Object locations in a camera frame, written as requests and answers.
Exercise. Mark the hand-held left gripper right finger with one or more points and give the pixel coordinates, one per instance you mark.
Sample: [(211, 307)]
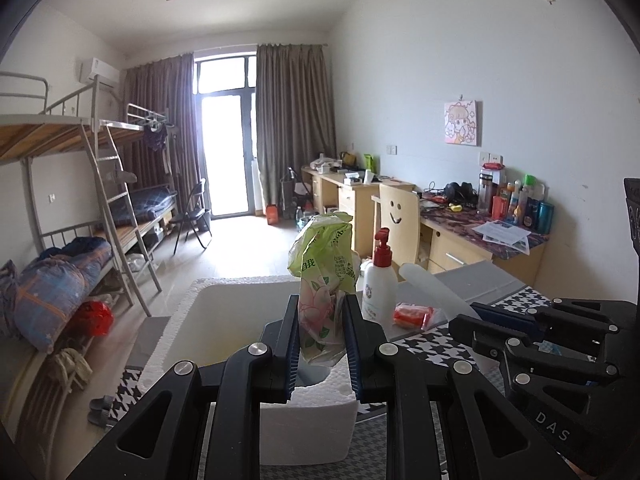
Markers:
[(356, 355)]

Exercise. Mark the black headphones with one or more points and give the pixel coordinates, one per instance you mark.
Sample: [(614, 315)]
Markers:
[(460, 192)]

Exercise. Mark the orange floor container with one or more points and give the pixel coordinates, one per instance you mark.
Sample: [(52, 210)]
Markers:
[(272, 215)]

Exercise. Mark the grey slipper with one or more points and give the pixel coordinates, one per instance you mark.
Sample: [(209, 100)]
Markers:
[(103, 402), (100, 418)]

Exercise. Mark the white wall socket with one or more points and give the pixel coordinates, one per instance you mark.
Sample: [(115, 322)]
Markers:
[(487, 156)]

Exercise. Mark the glass balcony door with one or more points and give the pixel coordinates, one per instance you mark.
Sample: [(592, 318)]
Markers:
[(225, 150)]

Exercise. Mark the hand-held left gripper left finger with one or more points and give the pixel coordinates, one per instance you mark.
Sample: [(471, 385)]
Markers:
[(287, 355)]

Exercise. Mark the red snack packet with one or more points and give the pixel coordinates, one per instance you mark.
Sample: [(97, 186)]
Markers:
[(412, 316)]

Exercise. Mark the row of toiletry bottles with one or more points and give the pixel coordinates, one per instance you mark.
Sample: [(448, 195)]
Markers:
[(530, 210)]

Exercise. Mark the printed paper sheets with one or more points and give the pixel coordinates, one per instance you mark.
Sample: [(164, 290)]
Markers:
[(500, 235)]

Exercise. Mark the green paper bag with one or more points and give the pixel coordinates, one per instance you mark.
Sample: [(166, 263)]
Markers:
[(369, 163)]

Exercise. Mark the red plastic bag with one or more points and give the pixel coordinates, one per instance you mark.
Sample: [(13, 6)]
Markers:
[(95, 319)]

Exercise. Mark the pink cartoon wall picture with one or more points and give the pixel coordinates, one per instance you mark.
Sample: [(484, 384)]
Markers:
[(462, 121)]

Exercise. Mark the metal bunk bed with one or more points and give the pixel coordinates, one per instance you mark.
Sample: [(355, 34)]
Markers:
[(145, 175), (45, 135)]

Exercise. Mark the brown curtain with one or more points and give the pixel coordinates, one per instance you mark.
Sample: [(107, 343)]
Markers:
[(295, 120), (160, 110)]

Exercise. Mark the red and white box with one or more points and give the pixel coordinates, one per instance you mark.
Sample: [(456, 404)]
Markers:
[(495, 175)]

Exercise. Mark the black folding chair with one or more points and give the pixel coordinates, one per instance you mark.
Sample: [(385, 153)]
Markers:
[(190, 215)]

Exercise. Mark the white air conditioner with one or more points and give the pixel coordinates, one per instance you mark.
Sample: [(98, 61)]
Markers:
[(100, 71)]

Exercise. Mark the metal bed ladder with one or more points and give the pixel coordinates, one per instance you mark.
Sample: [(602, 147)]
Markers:
[(120, 210)]

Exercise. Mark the black trolley cart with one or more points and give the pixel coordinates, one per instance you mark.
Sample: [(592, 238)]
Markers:
[(295, 192)]

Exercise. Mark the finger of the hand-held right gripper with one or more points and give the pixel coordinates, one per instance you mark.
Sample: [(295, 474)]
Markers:
[(510, 316), (500, 337)]

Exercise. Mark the dark hanging clothes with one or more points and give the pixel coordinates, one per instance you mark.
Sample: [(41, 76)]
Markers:
[(156, 137)]

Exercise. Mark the houndstooth tablecloth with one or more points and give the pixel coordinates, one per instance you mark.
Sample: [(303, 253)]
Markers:
[(430, 345)]

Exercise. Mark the white pump bottle red cap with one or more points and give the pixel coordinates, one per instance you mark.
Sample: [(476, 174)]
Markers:
[(379, 295)]

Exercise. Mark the white foam box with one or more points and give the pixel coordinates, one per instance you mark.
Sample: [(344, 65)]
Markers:
[(225, 320)]

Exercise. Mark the wooden chair smiley face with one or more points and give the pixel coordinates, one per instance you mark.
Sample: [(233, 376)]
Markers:
[(400, 220)]

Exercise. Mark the white wall switch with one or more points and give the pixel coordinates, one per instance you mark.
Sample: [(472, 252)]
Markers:
[(392, 149)]

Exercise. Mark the dark blue bedding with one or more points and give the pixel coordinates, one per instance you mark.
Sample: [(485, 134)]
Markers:
[(147, 202)]

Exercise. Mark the clear water bottle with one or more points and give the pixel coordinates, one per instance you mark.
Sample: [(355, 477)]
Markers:
[(435, 287)]

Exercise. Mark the small yellow object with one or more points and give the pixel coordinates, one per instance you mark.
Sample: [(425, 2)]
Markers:
[(455, 207)]

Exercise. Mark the clear tumbler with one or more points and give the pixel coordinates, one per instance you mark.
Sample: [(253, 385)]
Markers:
[(485, 195)]

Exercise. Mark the green printed plastic bag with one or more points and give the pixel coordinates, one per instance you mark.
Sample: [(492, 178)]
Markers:
[(320, 270)]

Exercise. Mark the wooden desk patterned cover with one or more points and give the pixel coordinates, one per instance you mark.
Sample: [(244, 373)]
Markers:
[(460, 255)]

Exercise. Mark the blue orange plaid quilt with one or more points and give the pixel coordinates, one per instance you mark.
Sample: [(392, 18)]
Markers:
[(60, 285)]

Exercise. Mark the beige cloth bundle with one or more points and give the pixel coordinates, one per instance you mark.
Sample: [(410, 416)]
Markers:
[(70, 370)]

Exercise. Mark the patterned pillow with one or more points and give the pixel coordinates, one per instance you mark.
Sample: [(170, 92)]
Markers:
[(7, 300)]

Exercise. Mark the wooden desk with drawers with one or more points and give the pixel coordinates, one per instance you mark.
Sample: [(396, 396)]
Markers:
[(345, 200)]

